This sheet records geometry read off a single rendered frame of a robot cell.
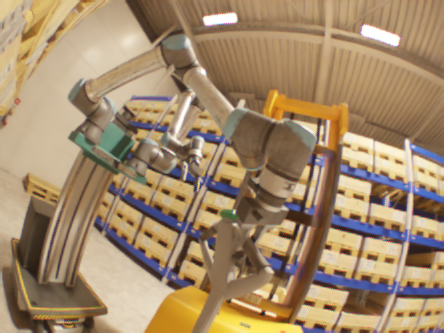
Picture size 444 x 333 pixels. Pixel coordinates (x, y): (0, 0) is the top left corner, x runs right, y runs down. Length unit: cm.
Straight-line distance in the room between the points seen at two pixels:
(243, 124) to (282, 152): 11
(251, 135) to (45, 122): 545
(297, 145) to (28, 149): 561
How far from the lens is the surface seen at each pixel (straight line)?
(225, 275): 60
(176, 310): 106
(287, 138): 40
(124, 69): 94
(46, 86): 563
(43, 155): 573
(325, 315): 319
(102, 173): 150
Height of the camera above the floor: 136
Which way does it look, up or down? 18 degrees up
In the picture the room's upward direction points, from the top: 23 degrees clockwise
